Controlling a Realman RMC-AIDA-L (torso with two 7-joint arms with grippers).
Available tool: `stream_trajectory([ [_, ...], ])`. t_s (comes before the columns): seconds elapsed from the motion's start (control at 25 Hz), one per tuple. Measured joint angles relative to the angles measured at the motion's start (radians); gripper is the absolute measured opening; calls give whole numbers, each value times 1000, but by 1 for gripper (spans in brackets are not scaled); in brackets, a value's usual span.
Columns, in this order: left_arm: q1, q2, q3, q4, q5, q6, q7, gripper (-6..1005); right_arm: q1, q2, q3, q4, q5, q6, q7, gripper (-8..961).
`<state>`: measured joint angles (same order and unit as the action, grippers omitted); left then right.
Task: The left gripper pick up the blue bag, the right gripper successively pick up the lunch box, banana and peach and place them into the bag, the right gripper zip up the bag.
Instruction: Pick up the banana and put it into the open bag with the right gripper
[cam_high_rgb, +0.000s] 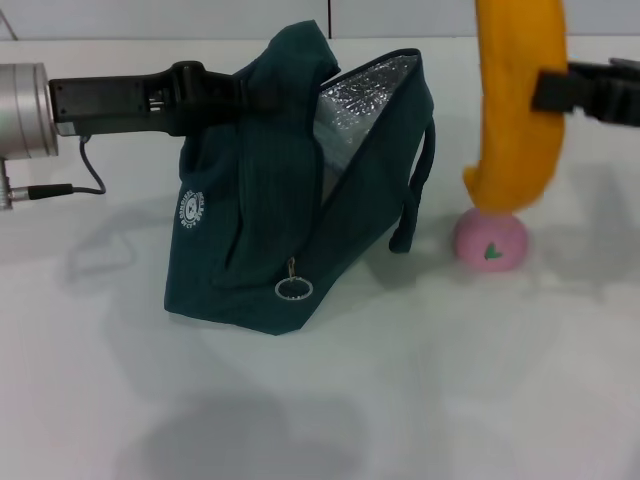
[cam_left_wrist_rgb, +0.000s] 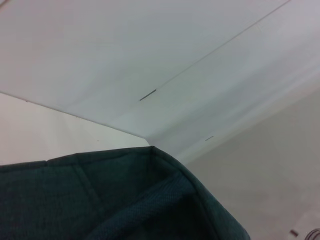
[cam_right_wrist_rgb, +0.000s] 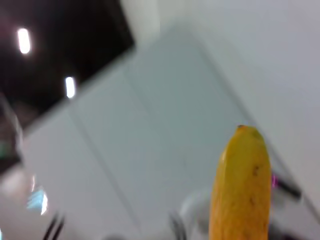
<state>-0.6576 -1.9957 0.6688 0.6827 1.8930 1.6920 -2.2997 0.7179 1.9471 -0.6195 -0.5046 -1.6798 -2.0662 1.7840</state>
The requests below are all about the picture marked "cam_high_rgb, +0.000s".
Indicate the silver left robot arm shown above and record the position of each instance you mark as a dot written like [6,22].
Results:
[22,110]

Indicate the pink toy peach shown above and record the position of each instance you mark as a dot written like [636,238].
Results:
[492,240]

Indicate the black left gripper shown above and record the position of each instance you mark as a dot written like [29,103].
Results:
[130,105]

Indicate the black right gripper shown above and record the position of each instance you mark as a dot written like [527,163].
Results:
[625,92]

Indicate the dark teal insulated lunch bag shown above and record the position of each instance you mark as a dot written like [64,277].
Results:
[260,215]

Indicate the yellow toy banana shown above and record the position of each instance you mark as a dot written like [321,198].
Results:
[515,150]

